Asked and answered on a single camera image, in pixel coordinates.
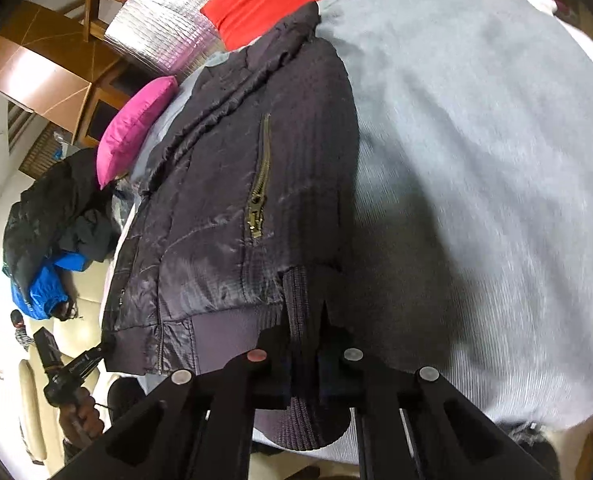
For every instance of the cream sofa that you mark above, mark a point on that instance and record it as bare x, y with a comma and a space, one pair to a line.
36, 410

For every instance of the wooden cabinet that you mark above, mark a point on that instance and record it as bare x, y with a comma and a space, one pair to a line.
41, 75

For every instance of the grey blanket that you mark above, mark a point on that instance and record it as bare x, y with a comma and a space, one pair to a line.
466, 185

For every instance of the dark quilted zip jacket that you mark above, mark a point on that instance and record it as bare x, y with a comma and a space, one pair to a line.
216, 210

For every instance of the pink pillow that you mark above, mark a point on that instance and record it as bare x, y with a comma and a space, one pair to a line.
131, 130

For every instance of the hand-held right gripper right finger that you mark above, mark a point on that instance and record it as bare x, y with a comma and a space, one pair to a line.
336, 382

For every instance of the blue garment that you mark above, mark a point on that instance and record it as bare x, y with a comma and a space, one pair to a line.
41, 290

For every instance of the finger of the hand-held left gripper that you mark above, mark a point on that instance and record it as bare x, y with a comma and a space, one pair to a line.
101, 354

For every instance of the dark grey garment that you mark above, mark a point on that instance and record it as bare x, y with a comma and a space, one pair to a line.
91, 237

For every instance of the silver foil mat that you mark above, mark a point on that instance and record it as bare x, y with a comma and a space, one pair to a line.
166, 15

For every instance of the black puffer jacket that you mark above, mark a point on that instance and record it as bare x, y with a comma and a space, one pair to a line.
46, 210

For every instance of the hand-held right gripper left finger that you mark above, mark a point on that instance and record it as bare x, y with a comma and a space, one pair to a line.
276, 382

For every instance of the person's left hand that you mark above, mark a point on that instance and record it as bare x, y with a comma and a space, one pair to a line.
84, 422

